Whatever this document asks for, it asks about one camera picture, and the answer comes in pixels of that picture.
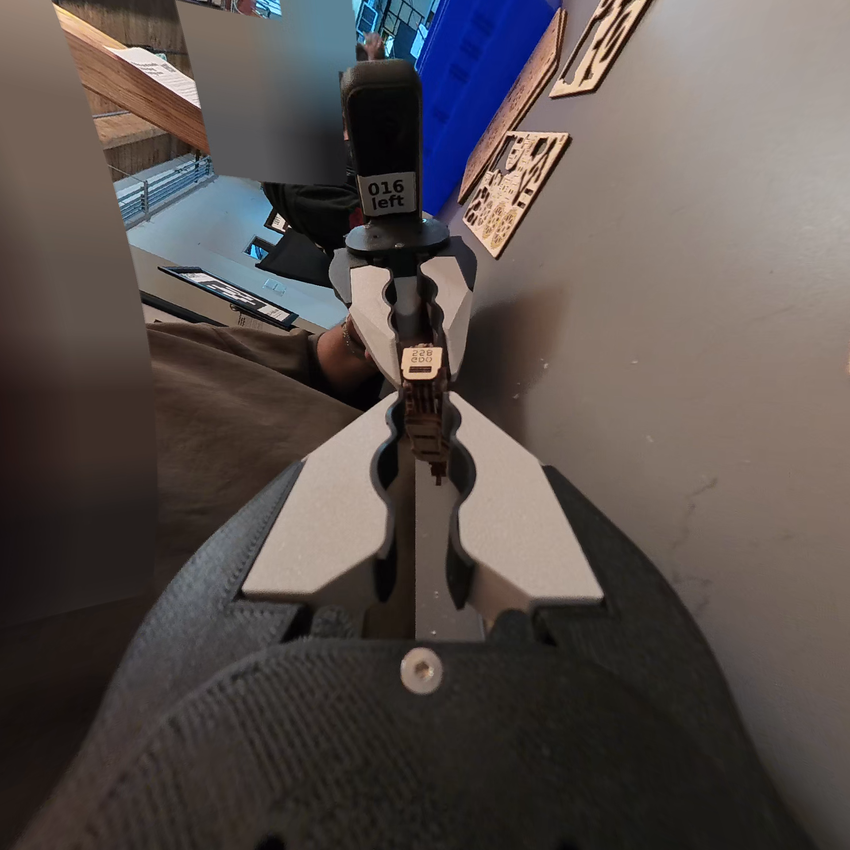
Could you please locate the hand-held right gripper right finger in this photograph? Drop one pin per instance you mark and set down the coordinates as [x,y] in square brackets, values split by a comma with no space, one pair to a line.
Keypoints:
[524,531]

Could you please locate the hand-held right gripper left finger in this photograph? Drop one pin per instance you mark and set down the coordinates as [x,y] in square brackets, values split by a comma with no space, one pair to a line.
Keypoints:
[312,531]

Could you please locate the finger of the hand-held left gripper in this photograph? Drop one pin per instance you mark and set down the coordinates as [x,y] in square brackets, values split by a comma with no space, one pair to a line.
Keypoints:
[455,305]
[368,305]

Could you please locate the small wooden puzzle model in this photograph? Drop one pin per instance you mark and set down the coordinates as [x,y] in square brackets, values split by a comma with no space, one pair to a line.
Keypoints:
[425,398]

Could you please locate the grey desk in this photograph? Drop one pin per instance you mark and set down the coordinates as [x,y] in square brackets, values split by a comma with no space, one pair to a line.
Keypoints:
[664,398]

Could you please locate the person's left hand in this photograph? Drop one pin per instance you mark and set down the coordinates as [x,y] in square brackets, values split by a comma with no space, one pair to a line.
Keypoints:
[362,355]

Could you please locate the blue plastic bin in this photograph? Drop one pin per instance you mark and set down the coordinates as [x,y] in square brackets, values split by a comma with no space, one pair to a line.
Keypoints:
[465,99]

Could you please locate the person's olive shirt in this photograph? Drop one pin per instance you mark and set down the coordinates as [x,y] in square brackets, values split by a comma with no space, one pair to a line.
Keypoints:
[232,431]

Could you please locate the wooden puzzle sheet with wheels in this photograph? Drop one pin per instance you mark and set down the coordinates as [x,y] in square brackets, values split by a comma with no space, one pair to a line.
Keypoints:
[524,192]

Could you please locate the stack of wooden puzzle sheets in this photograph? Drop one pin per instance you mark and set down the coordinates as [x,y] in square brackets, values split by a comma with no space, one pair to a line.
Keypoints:
[518,106]

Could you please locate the black framed poster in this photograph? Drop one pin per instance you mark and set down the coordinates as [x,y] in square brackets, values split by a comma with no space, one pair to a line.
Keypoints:
[226,295]

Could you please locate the white paper notice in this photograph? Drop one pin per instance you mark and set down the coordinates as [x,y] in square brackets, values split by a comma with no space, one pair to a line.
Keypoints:
[159,73]

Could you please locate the wooden ceiling beam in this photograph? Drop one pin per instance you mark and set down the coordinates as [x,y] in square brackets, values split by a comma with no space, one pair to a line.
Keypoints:
[133,86]

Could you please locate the emptied wooden puzzle sheet frame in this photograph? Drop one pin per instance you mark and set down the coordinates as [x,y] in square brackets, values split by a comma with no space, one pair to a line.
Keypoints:
[578,83]

